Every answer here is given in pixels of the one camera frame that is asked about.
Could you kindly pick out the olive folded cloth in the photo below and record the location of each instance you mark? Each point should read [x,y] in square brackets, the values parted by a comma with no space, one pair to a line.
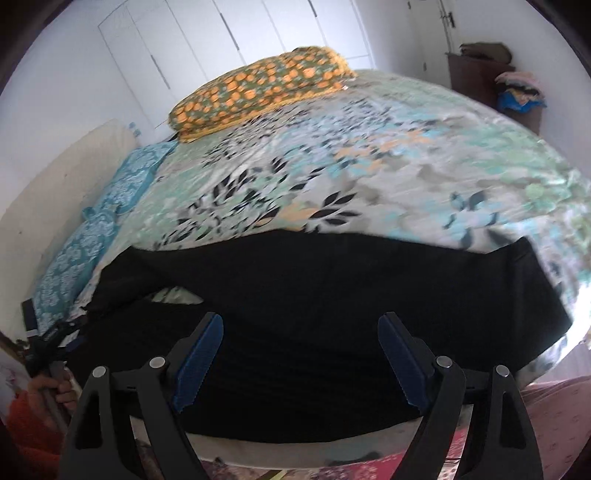
[485,51]

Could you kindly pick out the floral leaf bed sheet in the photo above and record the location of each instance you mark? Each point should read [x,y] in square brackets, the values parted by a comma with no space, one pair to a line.
[369,175]

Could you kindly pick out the white wardrobe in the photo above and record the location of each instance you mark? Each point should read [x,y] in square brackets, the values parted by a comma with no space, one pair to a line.
[207,41]

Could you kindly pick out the cream headboard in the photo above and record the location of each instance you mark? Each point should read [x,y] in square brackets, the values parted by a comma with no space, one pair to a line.
[51,184]

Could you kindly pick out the red floral cloth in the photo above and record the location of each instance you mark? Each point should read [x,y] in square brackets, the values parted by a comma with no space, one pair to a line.
[332,470]

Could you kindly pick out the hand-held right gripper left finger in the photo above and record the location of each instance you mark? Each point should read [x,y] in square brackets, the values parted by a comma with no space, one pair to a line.
[199,362]

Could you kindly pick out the orange floral pillow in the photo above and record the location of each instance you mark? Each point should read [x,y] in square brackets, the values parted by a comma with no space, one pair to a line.
[258,87]

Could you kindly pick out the black pants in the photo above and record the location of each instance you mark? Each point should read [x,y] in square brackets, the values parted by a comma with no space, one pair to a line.
[300,300]

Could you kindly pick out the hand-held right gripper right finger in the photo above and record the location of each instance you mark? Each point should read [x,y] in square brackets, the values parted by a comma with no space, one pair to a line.
[402,362]

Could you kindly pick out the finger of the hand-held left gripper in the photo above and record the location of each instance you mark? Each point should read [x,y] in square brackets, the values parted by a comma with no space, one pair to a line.
[69,330]

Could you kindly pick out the pile of colourful clothes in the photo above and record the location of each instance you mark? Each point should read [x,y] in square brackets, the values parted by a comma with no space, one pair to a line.
[519,92]

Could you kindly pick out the pink cloth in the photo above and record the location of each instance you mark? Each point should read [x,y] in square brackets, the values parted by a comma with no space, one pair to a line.
[561,424]

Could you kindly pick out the white door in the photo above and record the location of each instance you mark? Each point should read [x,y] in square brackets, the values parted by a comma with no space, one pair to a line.
[431,41]

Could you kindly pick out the person's left hand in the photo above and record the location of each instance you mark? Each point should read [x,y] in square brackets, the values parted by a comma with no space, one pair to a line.
[48,390]

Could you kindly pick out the person's left forearm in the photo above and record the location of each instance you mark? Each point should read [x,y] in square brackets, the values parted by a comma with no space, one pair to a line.
[32,429]

